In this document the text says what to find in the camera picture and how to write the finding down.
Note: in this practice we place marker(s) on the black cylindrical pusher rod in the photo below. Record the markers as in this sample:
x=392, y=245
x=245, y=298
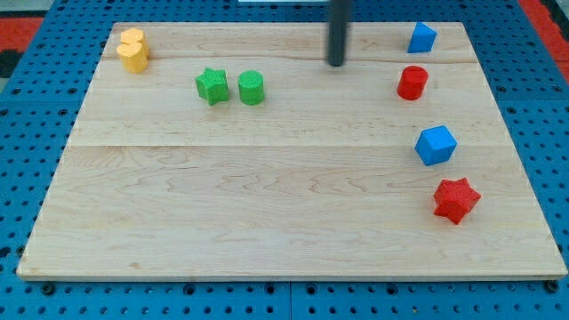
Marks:
x=338, y=21

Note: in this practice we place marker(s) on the blue cube block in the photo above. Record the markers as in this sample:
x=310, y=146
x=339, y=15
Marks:
x=435, y=145

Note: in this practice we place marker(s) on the blue triangular prism block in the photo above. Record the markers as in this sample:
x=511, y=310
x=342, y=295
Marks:
x=422, y=39

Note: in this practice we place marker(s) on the red cylinder block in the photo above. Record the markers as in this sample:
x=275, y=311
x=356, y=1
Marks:
x=412, y=82

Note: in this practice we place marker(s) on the green cylinder block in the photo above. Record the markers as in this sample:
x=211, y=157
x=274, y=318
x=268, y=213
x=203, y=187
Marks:
x=251, y=87

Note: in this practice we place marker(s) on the green star block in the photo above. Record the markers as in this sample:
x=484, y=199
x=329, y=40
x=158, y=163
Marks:
x=212, y=86

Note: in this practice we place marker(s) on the light wooden board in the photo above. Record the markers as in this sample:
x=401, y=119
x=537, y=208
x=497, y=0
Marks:
x=319, y=182

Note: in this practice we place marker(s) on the yellow heart block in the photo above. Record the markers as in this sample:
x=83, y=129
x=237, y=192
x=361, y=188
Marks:
x=133, y=57

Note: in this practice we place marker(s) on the red star block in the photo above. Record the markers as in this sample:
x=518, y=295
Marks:
x=455, y=199

